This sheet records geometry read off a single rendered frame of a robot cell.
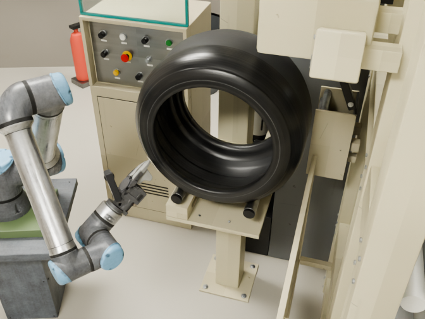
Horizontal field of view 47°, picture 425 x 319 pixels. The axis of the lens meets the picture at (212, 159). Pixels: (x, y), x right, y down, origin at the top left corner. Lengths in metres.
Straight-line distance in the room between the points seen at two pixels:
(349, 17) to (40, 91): 1.00
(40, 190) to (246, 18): 0.92
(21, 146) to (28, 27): 3.40
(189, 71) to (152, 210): 1.61
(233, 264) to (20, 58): 3.32
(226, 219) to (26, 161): 0.76
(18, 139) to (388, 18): 1.13
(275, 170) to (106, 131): 1.37
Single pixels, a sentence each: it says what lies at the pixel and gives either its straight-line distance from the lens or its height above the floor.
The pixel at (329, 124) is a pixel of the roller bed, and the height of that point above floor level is 1.15.
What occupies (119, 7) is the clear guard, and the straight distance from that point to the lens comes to 2.42.
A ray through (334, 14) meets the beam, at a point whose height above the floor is 1.74.
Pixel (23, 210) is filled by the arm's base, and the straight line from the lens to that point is 2.28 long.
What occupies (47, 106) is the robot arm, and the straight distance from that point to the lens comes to 1.68.
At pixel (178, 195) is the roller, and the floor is 0.92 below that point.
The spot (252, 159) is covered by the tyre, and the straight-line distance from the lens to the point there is 1.95.
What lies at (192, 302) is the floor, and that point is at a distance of 2.64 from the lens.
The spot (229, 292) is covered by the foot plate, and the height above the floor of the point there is 0.01.
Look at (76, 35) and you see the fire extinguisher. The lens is 4.47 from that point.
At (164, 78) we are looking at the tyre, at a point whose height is 1.40.
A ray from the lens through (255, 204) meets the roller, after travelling 1.79.
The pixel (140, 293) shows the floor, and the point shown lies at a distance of 2.70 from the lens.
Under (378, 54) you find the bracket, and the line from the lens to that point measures 1.11.
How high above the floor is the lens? 2.10
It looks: 36 degrees down
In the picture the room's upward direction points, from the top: 1 degrees clockwise
